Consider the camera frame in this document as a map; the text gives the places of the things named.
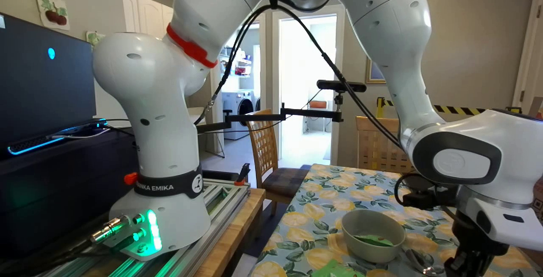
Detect metal spoon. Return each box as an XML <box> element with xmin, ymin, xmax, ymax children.
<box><xmin>404</xmin><ymin>248</ymin><xmax>447</xmax><ymax>277</ymax></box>

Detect grey-green bowl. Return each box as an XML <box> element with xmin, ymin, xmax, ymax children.
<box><xmin>341</xmin><ymin>209</ymin><xmax>407</xmax><ymax>264</ymax></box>

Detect yellow black striped bar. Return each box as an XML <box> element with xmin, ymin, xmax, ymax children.
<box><xmin>376</xmin><ymin>97</ymin><xmax>523</xmax><ymax>119</ymax></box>

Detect wooden lattice chair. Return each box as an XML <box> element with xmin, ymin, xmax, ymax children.
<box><xmin>246</xmin><ymin>109</ymin><xmax>311</xmax><ymax>217</ymax></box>
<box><xmin>356</xmin><ymin>116</ymin><xmax>414</xmax><ymax>174</ymax></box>

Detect lemon print tablecloth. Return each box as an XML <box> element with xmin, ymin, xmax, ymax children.
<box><xmin>249</xmin><ymin>164</ymin><xmax>543</xmax><ymax>277</ymax></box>

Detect white door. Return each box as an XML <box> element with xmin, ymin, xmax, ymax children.
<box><xmin>512</xmin><ymin>0</ymin><xmax>543</xmax><ymax>115</ymax></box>

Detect orange black clamp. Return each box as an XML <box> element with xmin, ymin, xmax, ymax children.
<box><xmin>234</xmin><ymin>163</ymin><xmax>251</xmax><ymax>187</ymax></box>

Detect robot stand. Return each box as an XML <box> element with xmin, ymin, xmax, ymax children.
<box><xmin>0</xmin><ymin>179</ymin><xmax>266</xmax><ymax>277</ymax></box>

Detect white washing machine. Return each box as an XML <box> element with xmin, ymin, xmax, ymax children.
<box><xmin>221</xmin><ymin>91</ymin><xmax>255</xmax><ymax>140</ymax></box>

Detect laundry room shelf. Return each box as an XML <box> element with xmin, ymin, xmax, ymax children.
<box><xmin>220</xmin><ymin>47</ymin><xmax>253</xmax><ymax>78</ymax></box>

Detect black equipment box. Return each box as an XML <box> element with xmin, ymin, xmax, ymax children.
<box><xmin>0</xmin><ymin>128</ymin><xmax>140</xmax><ymax>261</ymax></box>

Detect black laptop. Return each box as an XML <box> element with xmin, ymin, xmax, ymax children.
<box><xmin>0</xmin><ymin>12</ymin><xmax>108</xmax><ymax>157</ymax></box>

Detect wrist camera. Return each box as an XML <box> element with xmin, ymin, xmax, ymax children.
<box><xmin>395</xmin><ymin>173</ymin><xmax>461</xmax><ymax>210</ymax></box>

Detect framed wall picture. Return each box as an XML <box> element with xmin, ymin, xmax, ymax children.
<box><xmin>365</xmin><ymin>58</ymin><xmax>387</xmax><ymax>85</ymax></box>

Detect camera on mount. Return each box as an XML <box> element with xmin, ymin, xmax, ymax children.
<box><xmin>196</xmin><ymin>79</ymin><xmax>367</xmax><ymax>134</ymax></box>

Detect black cable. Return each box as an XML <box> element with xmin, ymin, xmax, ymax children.
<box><xmin>101</xmin><ymin>118</ymin><xmax>137</xmax><ymax>138</ymax></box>

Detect white wall cabinets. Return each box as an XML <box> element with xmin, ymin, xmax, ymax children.
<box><xmin>121</xmin><ymin>0</ymin><xmax>174</xmax><ymax>39</ymax></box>

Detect small fruit wall plaque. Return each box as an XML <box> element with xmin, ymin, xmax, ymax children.
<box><xmin>86</xmin><ymin>31</ymin><xmax>106</xmax><ymax>47</ymax></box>

